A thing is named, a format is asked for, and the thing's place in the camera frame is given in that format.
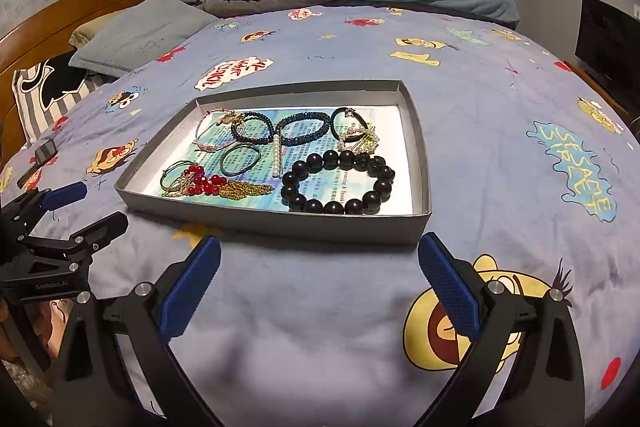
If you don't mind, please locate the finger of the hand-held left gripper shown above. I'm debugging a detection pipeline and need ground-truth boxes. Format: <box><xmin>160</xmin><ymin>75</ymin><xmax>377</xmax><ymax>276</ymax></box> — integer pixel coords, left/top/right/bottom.
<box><xmin>25</xmin><ymin>211</ymin><xmax>131</xmax><ymax>269</ymax></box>
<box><xmin>0</xmin><ymin>181</ymin><xmax>89</xmax><ymax>238</ymax></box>

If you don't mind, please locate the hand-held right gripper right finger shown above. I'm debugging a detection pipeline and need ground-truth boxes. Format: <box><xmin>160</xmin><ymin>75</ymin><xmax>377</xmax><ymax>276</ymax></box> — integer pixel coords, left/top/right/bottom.
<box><xmin>417</xmin><ymin>232</ymin><xmax>587</xmax><ymax>427</ymax></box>

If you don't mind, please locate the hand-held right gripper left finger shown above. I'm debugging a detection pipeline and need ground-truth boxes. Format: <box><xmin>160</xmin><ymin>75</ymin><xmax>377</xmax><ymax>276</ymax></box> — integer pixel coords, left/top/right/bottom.
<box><xmin>52</xmin><ymin>234</ymin><xmax>223</xmax><ymax>427</ymax></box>

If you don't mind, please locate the grey cardboard tray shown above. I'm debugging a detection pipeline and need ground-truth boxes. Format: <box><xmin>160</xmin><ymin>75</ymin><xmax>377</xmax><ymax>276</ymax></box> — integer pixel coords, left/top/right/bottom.
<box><xmin>114</xmin><ymin>79</ymin><xmax>432</xmax><ymax>247</ymax></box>

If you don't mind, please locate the green hair tie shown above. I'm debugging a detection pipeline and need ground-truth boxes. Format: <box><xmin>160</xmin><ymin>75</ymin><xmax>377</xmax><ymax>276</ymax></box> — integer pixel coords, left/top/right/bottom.
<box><xmin>219</xmin><ymin>142</ymin><xmax>264</xmax><ymax>176</ymax></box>

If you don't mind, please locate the black large bead bracelet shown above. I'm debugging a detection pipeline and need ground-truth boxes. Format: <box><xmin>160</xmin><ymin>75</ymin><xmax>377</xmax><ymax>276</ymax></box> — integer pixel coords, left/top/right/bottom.
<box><xmin>281</xmin><ymin>150</ymin><xmax>396</xmax><ymax>216</ymax></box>

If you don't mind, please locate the black small device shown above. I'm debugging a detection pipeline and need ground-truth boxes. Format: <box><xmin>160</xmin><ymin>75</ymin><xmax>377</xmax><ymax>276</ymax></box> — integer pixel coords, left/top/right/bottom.
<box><xmin>16</xmin><ymin>139</ymin><xmax>59</xmax><ymax>188</ymax></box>

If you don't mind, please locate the striped pillow with black print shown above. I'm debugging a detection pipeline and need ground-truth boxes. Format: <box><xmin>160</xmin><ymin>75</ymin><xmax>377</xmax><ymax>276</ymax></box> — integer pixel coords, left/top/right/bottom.
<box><xmin>12</xmin><ymin>54</ymin><xmax>104</xmax><ymax>144</ymax></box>

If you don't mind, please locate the printed paper sheet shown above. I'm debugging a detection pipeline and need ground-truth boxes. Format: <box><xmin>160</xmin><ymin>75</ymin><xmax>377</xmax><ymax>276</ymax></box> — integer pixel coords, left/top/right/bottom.
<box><xmin>145</xmin><ymin>106</ymin><xmax>415</xmax><ymax>214</ymax></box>

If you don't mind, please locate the white pearl strand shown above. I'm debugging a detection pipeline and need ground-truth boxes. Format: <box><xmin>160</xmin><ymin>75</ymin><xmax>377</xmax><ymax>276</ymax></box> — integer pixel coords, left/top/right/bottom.
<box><xmin>272</xmin><ymin>131</ymin><xmax>284</xmax><ymax>178</ymax></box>

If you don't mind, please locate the olive pillow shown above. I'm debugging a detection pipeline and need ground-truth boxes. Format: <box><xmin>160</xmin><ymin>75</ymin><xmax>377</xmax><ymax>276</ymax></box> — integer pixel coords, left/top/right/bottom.
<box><xmin>68</xmin><ymin>14</ymin><xmax>119</xmax><ymax>48</ymax></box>

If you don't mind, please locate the grey-blue pillow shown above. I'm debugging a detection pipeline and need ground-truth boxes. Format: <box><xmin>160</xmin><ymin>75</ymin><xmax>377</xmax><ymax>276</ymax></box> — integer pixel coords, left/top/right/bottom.
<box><xmin>68</xmin><ymin>0</ymin><xmax>217</xmax><ymax>78</ymax></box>

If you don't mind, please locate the wooden headboard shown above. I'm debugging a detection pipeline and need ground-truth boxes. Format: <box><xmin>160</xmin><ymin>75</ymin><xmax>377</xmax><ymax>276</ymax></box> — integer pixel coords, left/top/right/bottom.
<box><xmin>0</xmin><ymin>0</ymin><xmax>190</xmax><ymax>168</ymax></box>

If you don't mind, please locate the wooden television stand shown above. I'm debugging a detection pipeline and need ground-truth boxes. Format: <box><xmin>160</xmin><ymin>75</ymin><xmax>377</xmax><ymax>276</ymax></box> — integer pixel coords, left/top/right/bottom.
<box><xmin>564</xmin><ymin>59</ymin><xmax>640</xmax><ymax>124</ymax></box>

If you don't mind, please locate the black television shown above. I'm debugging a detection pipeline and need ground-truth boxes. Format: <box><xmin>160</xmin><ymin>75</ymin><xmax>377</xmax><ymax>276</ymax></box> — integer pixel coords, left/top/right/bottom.
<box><xmin>574</xmin><ymin>0</ymin><xmax>640</xmax><ymax>96</ymax></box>

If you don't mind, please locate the red bead bracelet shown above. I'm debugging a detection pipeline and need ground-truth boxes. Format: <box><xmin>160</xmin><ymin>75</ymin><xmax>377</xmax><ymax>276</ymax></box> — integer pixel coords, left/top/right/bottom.
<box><xmin>182</xmin><ymin>164</ymin><xmax>229</xmax><ymax>197</ymax></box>

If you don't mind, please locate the gold tassel chain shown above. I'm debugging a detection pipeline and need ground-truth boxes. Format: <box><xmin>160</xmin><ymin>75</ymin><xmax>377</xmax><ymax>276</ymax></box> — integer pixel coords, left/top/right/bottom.
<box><xmin>219</xmin><ymin>179</ymin><xmax>275</xmax><ymax>202</ymax></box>

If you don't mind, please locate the pink cord bracelet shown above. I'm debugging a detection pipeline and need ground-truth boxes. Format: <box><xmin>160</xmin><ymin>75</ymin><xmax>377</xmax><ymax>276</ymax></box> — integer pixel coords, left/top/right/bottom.
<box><xmin>193</xmin><ymin>109</ymin><xmax>247</xmax><ymax>153</ymax></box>

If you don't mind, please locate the dark blue bead bracelet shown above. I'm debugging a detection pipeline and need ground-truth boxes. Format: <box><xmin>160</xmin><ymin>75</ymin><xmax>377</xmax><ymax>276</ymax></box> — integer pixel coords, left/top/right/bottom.
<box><xmin>276</xmin><ymin>111</ymin><xmax>331</xmax><ymax>149</ymax></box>
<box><xmin>230</xmin><ymin>112</ymin><xmax>275</xmax><ymax>146</ymax></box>

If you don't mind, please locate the black hair tie with pearls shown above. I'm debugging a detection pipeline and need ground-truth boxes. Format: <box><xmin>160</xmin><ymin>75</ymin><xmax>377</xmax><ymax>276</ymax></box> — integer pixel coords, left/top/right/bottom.
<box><xmin>330</xmin><ymin>106</ymin><xmax>384</xmax><ymax>154</ymax></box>

